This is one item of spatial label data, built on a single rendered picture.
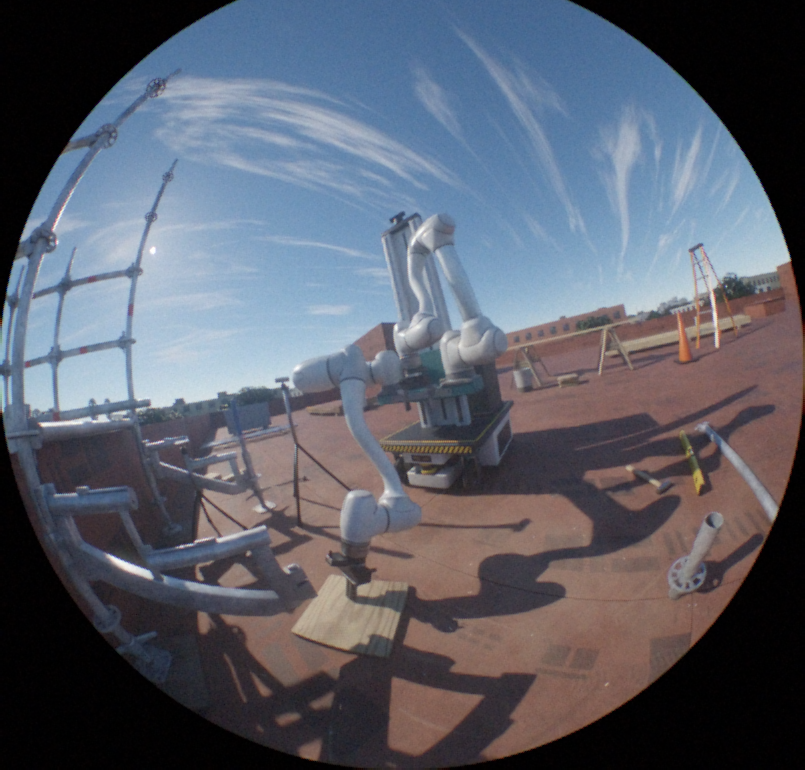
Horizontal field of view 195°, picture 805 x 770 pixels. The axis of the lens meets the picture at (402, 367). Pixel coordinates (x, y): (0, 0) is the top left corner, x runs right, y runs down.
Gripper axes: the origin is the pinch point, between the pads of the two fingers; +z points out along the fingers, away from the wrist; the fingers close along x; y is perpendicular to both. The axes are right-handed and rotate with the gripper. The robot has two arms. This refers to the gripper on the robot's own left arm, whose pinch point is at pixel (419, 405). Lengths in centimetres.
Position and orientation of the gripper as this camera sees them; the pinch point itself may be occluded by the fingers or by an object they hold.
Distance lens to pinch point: 106.6
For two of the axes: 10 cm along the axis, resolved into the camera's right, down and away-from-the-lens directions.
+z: 2.0, 9.8, -0.3
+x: 7.8, -1.8, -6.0
